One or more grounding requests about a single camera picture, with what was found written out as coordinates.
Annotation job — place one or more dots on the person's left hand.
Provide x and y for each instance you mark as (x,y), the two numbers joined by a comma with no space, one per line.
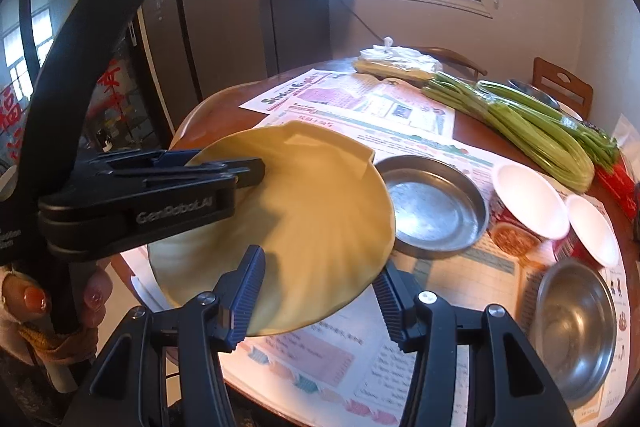
(20,292)

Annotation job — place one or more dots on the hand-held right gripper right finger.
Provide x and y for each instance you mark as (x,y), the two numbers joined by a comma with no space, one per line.
(392,307)

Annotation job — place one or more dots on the green banner newspaper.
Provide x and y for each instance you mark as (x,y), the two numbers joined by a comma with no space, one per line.
(325,372)

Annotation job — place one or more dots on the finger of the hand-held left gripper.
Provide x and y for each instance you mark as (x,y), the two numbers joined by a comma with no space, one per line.
(235,172)
(175,157)

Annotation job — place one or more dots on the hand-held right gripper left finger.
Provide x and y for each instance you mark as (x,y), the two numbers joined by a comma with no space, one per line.
(245,297)

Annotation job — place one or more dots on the small white disposable bowl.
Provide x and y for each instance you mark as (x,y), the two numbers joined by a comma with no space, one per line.
(592,232)

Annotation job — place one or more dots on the red box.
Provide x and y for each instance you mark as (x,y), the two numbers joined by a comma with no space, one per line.
(617,184)

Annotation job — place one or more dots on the white ceramic plate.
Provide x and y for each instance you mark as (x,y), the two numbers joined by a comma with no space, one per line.
(570,111)

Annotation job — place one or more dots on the plastic bag of yellow food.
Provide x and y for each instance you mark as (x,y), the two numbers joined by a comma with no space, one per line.
(395,62)

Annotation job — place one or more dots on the large white disposable bowl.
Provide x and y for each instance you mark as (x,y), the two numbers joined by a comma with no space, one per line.
(530,202)

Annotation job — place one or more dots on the thick celery bundle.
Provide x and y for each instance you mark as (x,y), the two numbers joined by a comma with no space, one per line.
(525,134)

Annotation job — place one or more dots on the grey refrigerator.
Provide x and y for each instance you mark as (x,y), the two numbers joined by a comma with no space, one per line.
(210,7)

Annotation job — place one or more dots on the square back wooden chair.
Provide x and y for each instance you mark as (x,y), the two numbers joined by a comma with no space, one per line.
(562,87)

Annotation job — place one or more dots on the thin celery bundle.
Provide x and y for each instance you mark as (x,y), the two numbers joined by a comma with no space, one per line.
(565,117)

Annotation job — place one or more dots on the yellow scalloped plate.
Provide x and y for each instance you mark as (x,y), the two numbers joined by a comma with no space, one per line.
(310,217)

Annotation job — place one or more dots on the pink printed newspaper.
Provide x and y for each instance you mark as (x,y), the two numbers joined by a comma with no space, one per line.
(350,102)

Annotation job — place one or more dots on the deep steel bowl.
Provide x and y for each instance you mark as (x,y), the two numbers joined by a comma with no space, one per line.
(572,332)

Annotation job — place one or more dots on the wide steel bowl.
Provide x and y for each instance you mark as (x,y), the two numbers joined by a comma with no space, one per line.
(532,92)

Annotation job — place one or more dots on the glass door with red decals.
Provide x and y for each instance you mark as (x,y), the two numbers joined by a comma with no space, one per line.
(15,72)

